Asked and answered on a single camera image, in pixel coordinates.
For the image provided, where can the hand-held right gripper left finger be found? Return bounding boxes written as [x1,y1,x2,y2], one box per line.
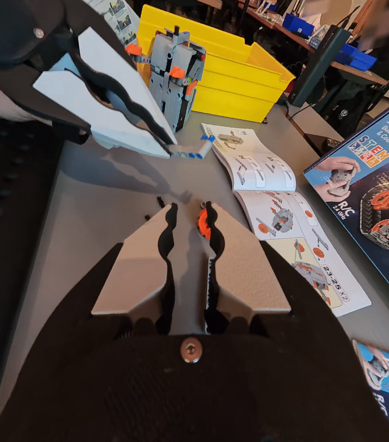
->
[92,203,178,335]

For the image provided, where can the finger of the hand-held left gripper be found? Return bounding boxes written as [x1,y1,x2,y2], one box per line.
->
[33,53,173,159]
[74,27,178,145]

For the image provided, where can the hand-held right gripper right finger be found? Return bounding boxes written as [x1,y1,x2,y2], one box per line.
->
[203,201,291,335]

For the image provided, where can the long straight grey beam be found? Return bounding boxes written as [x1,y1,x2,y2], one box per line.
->
[206,256,214,310]

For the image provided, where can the orange wheel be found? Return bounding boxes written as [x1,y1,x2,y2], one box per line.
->
[196,202,228,240]

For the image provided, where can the grey angled beam blue pins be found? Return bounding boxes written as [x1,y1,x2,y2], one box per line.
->
[170,134,216,160]

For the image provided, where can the grey desk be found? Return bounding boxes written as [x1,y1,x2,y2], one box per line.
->
[0,104,389,429]

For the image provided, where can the grey toy brick robot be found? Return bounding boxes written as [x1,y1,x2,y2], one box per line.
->
[125,26,207,133]

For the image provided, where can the printed paper leaflet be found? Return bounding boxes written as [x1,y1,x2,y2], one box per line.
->
[89,0,138,45]

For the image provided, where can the open instruction booklet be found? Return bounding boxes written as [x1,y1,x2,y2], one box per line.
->
[201,122,372,317]

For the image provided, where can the yellow plastic bin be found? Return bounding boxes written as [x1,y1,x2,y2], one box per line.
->
[136,4,296,124]

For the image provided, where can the black studded pad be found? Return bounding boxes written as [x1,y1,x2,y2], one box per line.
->
[0,116,64,436]

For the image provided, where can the blue building set box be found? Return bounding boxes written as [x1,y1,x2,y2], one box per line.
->
[303,91,389,316]

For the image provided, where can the blue storage bin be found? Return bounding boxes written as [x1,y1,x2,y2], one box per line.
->
[282,13,315,36]
[349,51,377,72]

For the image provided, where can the wooden workbench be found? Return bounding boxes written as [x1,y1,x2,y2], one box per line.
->
[246,0,388,86]

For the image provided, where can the dark teal post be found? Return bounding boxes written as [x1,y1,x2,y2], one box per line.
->
[288,26,352,108]

